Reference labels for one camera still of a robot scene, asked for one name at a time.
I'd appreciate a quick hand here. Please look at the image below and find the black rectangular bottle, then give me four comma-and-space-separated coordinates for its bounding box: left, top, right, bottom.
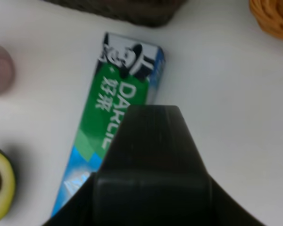
92, 105, 213, 226

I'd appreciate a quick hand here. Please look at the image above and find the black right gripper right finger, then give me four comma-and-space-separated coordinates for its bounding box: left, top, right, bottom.
211, 178, 264, 226

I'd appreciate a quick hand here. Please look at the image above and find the orange wicker basket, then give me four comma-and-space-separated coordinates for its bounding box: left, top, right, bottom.
249, 0, 283, 40

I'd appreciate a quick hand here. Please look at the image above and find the halved avocado with pit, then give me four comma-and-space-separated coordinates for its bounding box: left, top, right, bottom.
0, 150, 16, 220

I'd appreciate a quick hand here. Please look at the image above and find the translucent pink plastic cup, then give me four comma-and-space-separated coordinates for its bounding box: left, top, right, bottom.
0, 46, 15, 95

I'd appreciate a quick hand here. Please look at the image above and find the green blue toothpaste box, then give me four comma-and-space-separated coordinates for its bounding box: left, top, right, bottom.
52, 33, 165, 214

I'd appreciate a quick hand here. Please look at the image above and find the dark brown wicker basket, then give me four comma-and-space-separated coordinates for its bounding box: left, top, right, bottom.
48, 0, 186, 28

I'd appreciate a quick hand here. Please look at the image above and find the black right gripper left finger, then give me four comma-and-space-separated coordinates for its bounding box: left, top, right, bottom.
44, 173, 96, 226

